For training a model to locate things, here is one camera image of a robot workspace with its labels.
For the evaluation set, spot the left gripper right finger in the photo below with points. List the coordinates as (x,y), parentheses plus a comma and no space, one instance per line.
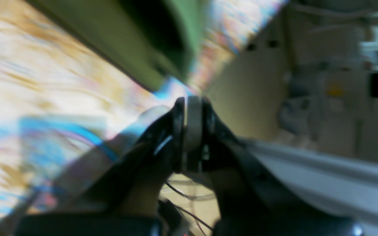
(252,201)

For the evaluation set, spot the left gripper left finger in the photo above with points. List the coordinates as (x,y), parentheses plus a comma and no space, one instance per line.
(125,200)

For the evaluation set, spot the green t-shirt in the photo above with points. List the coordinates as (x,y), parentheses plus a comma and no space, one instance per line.
(149,40)

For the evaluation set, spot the patterned tablecloth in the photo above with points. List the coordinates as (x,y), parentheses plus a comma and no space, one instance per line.
(58,99)

